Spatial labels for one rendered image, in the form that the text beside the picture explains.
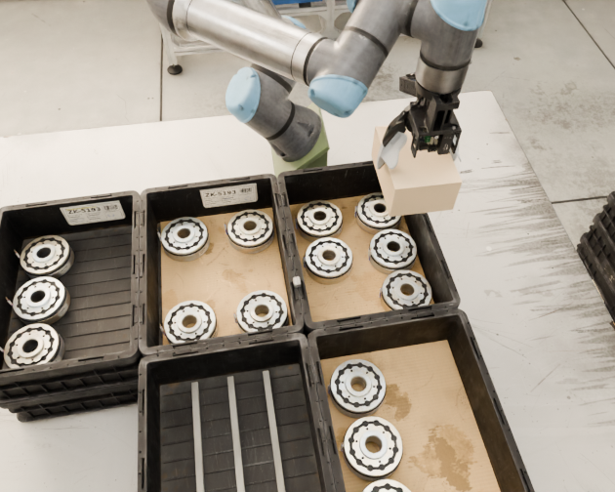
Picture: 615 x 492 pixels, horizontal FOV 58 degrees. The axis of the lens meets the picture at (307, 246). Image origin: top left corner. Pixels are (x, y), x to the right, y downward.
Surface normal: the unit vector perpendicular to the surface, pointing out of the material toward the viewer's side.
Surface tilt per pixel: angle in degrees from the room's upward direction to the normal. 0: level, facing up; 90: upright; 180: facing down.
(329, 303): 0
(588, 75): 0
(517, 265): 0
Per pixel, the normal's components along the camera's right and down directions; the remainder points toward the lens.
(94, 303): 0.00, -0.58
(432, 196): 0.15, 0.80
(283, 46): -0.47, 0.02
